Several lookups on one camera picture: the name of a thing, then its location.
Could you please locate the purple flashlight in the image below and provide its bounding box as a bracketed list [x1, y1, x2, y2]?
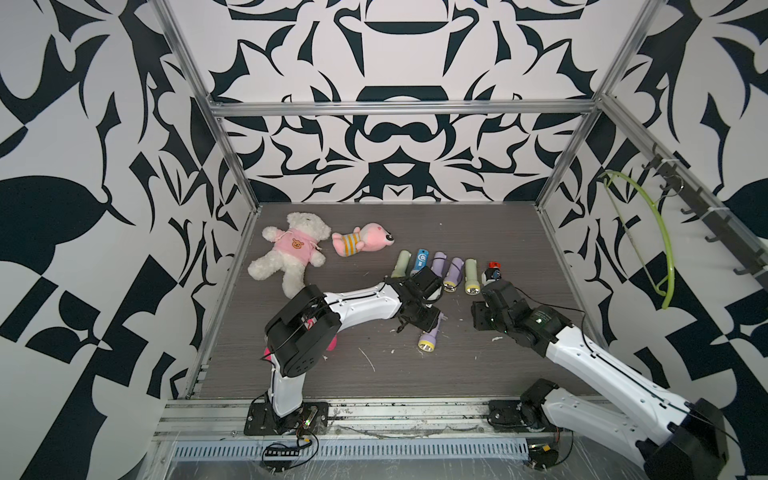
[417, 315, 444, 353]
[443, 257, 465, 292]
[431, 251, 447, 278]

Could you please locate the green flashlight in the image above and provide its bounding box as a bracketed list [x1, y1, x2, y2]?
[390, 250, 412, 278]
[464, 258, 481, 296]

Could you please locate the blue flashlight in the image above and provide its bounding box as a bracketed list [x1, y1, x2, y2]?
[410, 249, 429, 275]

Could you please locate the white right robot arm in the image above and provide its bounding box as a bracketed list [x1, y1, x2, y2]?
[472, 279, 729, 479]

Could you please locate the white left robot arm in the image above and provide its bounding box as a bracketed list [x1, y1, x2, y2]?
[264, 269, 441, 419]

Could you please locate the pink striped plush toy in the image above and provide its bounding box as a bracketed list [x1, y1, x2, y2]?
[331, 223, 395, 257]

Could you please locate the glasses doll plush toy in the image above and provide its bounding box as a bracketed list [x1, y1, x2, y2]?
[263, 317, 338, 362]

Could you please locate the white teddy pink shirt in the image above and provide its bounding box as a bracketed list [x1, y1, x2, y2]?
[247, 212, 331, 299]

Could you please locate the green curved tube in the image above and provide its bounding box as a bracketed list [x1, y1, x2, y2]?
[599, 170, 677, 310]

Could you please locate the black hook rack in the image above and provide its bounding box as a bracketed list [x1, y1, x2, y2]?
[639, 143, 767, 289]

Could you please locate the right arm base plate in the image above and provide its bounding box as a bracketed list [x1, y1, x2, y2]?
[486, 400, 572, 433]

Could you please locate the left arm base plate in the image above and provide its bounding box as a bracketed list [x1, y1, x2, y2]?
[243, 399, 330, 436]

